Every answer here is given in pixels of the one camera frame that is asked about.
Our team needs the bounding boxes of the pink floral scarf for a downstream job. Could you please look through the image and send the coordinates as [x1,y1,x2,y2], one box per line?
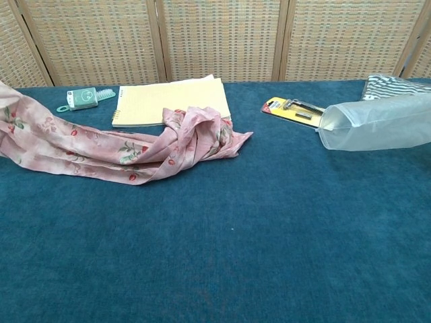
[0,79,255,188]

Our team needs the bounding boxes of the clear plastic zip bag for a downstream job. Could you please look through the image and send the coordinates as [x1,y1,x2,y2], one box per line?
[314,94,431,153]

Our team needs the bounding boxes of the striped garment in clear bag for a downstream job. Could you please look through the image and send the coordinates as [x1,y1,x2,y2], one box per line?
[360,74,431,102]

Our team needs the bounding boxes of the tan spiral notebook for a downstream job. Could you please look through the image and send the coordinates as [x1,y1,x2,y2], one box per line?
[111,77,233,129]

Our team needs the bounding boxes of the white paper sheets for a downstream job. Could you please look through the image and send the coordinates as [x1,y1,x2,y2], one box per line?
[169,74,217,84]

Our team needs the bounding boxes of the razor in yellow blister pack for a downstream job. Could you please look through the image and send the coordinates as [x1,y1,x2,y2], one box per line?
[261,96,327,129]

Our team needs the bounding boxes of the woven bamboo folding screen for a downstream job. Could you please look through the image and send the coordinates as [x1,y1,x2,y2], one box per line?
[0,0,431,88]

